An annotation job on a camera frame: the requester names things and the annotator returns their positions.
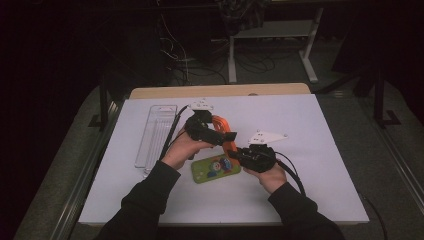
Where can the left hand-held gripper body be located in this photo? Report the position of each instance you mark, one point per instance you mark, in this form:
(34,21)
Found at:
(203,128)

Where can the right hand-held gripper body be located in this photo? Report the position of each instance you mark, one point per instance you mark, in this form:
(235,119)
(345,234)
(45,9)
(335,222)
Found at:
(258,156)

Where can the person's right hand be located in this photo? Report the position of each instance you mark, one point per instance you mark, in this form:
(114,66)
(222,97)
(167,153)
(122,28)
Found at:
(271,180)

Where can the metal floor rail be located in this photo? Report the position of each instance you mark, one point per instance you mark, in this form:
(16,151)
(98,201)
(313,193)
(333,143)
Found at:
(403,173)
(83,186)

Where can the clear plastic tray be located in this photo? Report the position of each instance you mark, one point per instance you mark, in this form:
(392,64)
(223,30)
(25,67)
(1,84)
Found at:
(155,136)

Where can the white metal desk frame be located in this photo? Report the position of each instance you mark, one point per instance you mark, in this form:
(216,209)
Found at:
(266,33)

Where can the black metal stand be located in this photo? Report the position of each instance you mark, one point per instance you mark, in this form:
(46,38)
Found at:
(104,100)
(380,100)

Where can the green cartoon phone case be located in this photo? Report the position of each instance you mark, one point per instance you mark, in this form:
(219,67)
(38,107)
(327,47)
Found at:
(213,170)

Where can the dark plaid cloth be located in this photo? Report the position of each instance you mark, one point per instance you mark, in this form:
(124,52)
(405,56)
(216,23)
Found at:
(243,13)

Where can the person's left hand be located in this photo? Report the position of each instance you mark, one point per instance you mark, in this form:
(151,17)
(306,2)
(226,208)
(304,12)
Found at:
(181,150)

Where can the orange phone case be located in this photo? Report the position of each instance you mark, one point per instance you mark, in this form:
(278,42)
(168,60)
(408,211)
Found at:
(220,125)

